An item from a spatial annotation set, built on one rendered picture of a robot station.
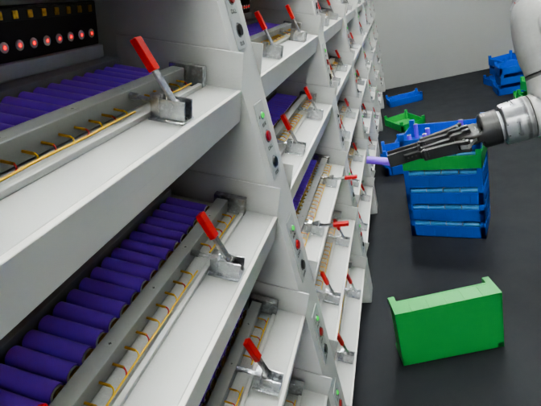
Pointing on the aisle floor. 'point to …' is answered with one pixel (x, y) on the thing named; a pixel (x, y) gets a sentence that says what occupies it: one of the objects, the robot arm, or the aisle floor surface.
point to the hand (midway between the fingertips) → (403, 155)
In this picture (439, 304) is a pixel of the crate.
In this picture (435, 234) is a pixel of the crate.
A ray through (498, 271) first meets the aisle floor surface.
